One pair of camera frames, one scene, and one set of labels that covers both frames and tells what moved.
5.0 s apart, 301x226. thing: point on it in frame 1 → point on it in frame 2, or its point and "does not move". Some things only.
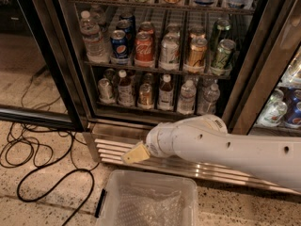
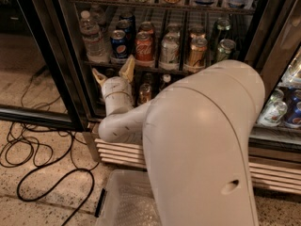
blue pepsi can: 119,45 does not move
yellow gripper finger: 135,154 → 118,91
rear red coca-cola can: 146,27 does not move
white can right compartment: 274,111 does not move
